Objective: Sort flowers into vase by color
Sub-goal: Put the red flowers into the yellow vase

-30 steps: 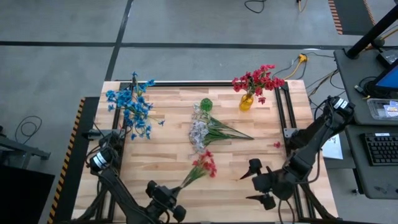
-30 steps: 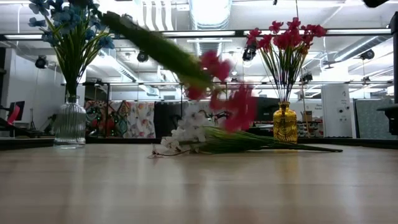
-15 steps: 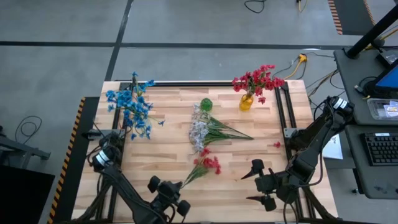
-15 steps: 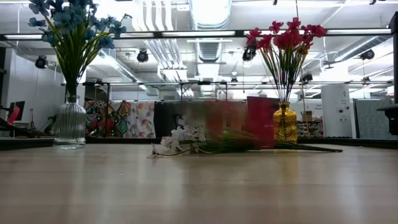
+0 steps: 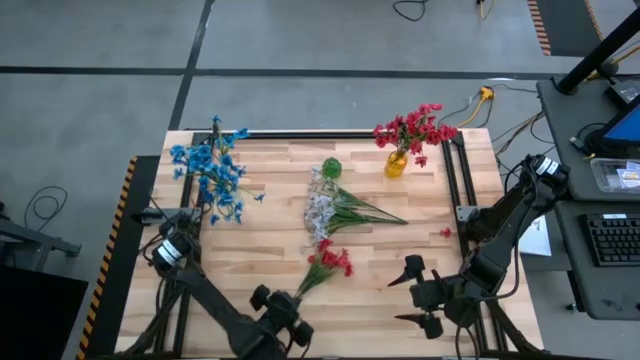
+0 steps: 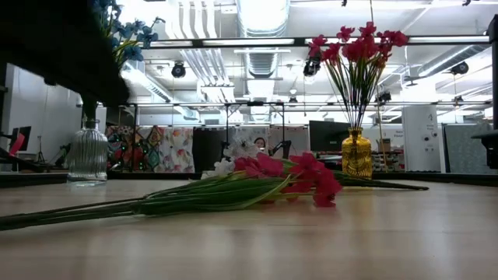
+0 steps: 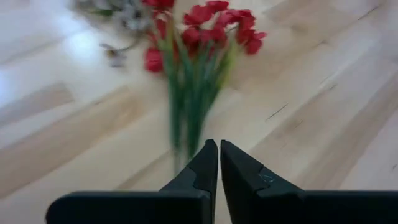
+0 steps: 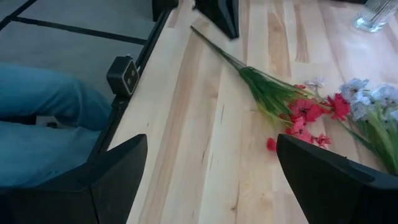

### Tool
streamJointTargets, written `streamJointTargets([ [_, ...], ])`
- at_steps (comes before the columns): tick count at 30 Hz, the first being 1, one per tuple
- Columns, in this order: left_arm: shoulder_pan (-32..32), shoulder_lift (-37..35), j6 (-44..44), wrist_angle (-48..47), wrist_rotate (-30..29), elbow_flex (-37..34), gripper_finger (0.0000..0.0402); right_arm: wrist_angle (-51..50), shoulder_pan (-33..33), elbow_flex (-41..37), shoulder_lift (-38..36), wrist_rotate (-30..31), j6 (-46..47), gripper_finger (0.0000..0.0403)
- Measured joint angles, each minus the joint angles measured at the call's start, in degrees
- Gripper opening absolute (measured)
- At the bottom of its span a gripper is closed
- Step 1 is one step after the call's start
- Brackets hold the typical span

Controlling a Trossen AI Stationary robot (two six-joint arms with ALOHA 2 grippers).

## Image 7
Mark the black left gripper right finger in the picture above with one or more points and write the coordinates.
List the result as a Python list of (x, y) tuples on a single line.
[(280, 208)]

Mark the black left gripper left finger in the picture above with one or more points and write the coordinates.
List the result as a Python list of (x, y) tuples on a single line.
[(140, 208)]

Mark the red artificial flower bunch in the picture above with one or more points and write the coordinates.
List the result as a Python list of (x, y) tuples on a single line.
[(192, 93)]

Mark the white artificial flower bunch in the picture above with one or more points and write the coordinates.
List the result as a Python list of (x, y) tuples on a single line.
[(133, 15)]

